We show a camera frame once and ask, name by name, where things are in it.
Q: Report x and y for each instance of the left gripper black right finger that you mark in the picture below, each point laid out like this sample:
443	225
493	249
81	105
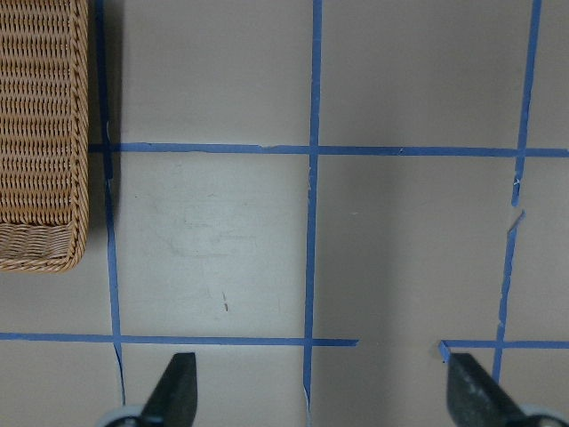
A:
473	398

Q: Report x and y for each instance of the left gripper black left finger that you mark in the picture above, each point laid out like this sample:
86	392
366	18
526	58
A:
173	402

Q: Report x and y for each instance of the brown wicker basket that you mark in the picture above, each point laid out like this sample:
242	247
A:
44	134

